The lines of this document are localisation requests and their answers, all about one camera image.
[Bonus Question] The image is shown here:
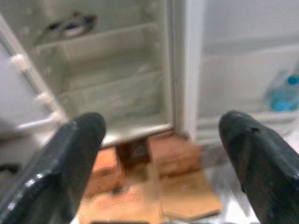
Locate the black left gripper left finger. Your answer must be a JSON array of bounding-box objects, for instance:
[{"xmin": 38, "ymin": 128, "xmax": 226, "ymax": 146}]
[{"xmin": 0, "ymin": 112, "xmax": 107, "ymax": 224}]

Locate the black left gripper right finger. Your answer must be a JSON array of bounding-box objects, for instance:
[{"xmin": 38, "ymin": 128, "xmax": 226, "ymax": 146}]
[{"xmin": 218, "ymin": 111, "xmax": 299, "ymax": 224}]

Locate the clear bottle with blue cap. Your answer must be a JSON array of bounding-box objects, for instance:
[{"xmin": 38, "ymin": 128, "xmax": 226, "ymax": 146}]
[{"xmin": 265, "ymin": 70, "xmax": 299, "ymax": 112}]

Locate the clear fridge crisper drawer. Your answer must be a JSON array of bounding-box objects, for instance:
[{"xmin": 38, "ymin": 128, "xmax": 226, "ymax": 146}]
[{"xmin": 57, "ymin": 66, "xmax": 165, "ymax": 123}]

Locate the white fridge door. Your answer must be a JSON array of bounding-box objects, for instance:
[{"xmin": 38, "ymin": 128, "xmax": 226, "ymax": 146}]
[{"xmin": 184, "ymin": 0, "xmax": 299, "ymax": 147}]

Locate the white fridge cabinet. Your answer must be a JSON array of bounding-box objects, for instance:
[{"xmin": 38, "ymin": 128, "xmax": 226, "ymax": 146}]
[{"xmin": 0, "ymin": 0, "xmax": 177, "ymax": 148}]

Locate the glass fridge shelf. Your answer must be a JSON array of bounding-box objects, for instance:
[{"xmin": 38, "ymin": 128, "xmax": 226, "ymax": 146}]
[{"xmin": 34, "ymin": 21, "xmax": 157, "ymax": 62}]

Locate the orange brick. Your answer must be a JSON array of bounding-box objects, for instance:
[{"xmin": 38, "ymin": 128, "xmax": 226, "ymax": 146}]
[
  {"xmin": 149, "ymin": 137, "xmax": 203, "ymax": 179},
  {"xmin": 85, "ymin": 148, "xmax": 126, "ymax": 198}
]

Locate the brown cardboard sheet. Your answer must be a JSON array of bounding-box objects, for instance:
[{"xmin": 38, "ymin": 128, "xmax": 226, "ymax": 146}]
[
  {"xmin": 78, "ymin": 184, "xmax": 162, "ymax": 224},
  {"xmin": 160, "ymin": 169, "xmax": 222, "ymax": 217}
]

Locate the dark brown wooden block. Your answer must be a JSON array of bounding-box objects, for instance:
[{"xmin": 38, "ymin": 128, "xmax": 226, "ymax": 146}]
[{"xmin": 116, "ymin": 139, "xmax": 152, "ymax": 170}]

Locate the dark bag of food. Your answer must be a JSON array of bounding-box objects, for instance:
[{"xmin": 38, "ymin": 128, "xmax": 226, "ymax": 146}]
[{"xmin": 43, "ymin": 11, "xmax": 98, "ymax": 38}]

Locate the white rail with clips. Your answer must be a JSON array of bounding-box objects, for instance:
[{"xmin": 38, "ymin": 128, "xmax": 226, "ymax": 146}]
[{"xmin": 0, "ymin": 14, "xmax": 69, "ymax": 133}]

